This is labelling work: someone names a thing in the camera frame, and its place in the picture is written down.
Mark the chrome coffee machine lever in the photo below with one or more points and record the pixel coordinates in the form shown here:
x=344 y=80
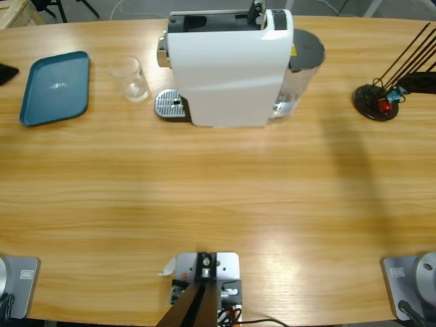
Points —
x=257 y=10

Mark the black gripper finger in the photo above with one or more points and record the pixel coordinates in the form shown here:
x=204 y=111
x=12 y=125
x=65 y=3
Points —
x=422 y=85
x=6 y=73

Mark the white metal frame leg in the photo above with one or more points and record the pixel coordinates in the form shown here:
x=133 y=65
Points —
x=289 y=3
x=373 y=8

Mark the silver camera mount plate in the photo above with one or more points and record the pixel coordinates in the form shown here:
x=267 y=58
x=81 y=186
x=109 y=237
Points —
x=226 y=265

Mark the black capsule holder with rods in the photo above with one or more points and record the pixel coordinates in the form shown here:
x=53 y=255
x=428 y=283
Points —
x=368 y=102

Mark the light blue coffee capsule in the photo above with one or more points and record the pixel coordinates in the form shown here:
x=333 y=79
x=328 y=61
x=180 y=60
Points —
x=395 y=94

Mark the dark camera post with bracket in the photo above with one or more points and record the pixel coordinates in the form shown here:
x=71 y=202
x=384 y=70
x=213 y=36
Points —
x=194 y=306

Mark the clear drinking glass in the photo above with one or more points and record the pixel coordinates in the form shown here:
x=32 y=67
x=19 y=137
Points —
x=136 y=92

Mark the white capsule coffee machine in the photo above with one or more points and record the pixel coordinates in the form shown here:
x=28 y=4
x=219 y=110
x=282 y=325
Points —
x=225 y=75

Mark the red coffee capsule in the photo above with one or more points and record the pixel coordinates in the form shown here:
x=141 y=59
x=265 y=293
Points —
x=385 y=106

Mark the teal plastic tray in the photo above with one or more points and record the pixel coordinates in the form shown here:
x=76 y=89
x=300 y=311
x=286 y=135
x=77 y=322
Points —
x=54 y=102

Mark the silver drip tray grate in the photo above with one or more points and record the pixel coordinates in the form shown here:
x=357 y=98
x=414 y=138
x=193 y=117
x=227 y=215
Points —
x=168 y=102

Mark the black table clamp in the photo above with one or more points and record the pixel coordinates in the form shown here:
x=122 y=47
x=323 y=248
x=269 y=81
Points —
x=233 y=293
x=177 y=289

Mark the black stand with legs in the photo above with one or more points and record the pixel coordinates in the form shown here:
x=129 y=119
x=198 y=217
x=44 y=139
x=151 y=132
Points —
x=61 y=10

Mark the white paper tag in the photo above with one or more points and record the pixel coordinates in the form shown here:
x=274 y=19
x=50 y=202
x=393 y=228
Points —
x=169 y=267

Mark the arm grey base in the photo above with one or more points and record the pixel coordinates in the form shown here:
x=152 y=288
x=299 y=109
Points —
x=24 y=289
x=395 y=289

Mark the wooden crate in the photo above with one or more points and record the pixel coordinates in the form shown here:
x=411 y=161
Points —
x=13 y=13

